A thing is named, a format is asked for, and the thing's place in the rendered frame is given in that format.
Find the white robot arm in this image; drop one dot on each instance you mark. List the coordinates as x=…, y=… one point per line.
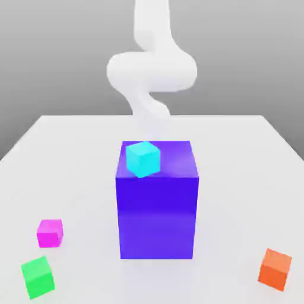
x=152, y=71

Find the small cyan cube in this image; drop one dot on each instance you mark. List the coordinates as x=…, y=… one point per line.
x=142, y=159

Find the small magenta cube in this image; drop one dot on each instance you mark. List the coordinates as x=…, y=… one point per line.
x=49, y=234

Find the small green cube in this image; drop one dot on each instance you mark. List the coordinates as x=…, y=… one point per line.
x=38, y=277

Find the small orange cube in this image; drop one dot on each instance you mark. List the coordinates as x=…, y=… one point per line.
x=275, y=269

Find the large purple box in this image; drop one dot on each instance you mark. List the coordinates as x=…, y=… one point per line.
x=156, y=213

